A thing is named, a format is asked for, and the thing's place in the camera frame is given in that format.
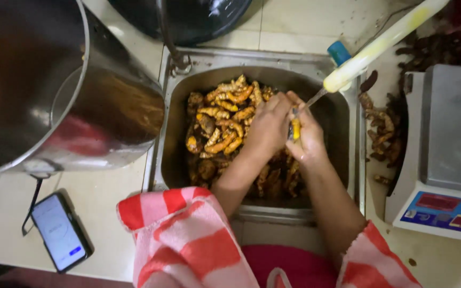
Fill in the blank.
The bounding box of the person's left hand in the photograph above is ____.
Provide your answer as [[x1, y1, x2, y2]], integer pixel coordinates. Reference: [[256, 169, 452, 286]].
[[242, 91, 295, 161]]

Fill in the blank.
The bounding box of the person's right hand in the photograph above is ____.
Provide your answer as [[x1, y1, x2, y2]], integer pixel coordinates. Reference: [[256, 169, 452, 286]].
[[285, 91, 328, 165]]

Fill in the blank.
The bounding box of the small steel knife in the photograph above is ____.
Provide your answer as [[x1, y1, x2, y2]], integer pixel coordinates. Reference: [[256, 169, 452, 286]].
[[288, 88, 329, 141]]

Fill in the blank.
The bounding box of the stainless steel sink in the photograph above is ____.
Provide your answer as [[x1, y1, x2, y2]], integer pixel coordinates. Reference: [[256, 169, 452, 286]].
[[142, 47, 368, 225]]

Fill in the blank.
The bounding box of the blue cap bottle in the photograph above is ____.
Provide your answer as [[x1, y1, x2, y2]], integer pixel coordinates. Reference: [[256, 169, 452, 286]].
[[327, 40, 352, 67]]

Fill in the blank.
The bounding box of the pile of yellow turmeric roots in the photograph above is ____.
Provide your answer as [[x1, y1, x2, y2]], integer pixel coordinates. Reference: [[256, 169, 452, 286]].
[[184, 74, 307, 199]]

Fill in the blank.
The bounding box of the heap of dark unpeeled roots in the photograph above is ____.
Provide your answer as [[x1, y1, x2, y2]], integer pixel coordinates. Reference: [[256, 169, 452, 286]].
[[358, 30, 461, 187]]

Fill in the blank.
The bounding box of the cream plastic tube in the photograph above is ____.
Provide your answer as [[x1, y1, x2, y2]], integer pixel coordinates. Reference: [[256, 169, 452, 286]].
[[323, 0, 452, 94]]

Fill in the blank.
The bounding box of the dark round vessel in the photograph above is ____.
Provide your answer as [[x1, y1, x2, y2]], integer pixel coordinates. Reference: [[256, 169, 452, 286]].
[[108, 0, 253, 46]]

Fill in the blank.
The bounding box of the steel faucet pipe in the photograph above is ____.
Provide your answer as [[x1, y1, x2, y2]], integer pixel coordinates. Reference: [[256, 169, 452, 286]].
[[156, 0, 192, 75]]

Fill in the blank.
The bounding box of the white digital weighing scale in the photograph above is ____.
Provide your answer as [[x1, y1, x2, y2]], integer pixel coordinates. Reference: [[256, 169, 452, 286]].
[[384, 64, 461, 245]]

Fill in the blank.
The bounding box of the pink garment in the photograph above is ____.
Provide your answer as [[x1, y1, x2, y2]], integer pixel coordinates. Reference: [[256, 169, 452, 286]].
[[240, 244, 340, 288]]

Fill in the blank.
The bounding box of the red white striped garment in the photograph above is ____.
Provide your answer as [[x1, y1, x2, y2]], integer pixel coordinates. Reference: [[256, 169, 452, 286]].
[[116, 186, 422, 288]]

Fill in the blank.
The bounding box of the large stainless steel pot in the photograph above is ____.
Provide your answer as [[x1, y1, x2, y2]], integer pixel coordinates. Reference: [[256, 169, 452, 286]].
[[0, 0, 166, 237]]

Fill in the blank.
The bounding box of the black smartphone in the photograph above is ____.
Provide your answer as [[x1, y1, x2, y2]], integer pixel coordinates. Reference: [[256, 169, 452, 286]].
[[30, 191, 94, 274]]

